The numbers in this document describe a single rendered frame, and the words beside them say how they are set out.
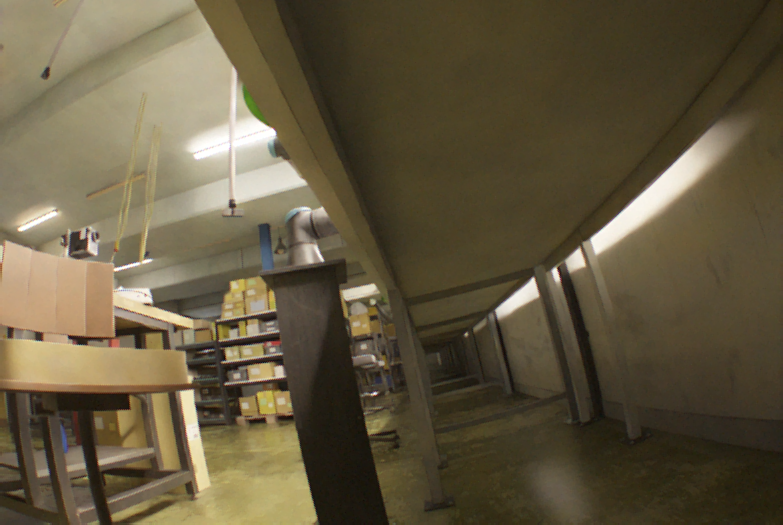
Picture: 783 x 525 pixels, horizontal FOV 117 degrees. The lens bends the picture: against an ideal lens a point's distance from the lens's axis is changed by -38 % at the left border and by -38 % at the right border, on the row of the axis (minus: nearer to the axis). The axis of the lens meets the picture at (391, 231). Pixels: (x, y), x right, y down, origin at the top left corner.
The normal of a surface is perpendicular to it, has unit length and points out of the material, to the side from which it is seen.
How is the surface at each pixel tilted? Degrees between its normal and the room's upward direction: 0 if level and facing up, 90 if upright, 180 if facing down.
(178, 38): 90
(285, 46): 180
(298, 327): 90
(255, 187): 90
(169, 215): 90
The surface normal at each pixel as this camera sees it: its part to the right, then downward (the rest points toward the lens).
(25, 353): 0.77, -0.36
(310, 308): 0.10, -0.37
